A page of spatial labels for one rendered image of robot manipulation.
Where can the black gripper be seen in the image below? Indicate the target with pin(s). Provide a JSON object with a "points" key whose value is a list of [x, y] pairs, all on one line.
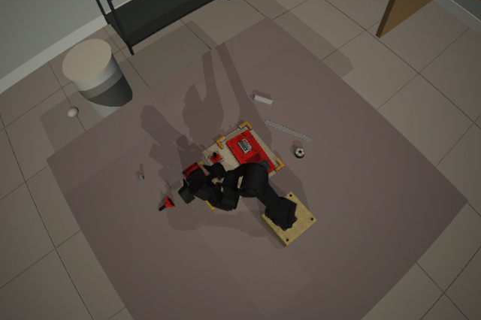
{"points": [[215, 170]]}

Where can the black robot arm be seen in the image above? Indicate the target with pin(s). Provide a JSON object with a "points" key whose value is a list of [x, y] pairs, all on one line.
{"points": [[255, 183]]}

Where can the grey flat bar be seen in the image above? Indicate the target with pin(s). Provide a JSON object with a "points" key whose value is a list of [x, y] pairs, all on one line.
{"points": [[288, 130]]}

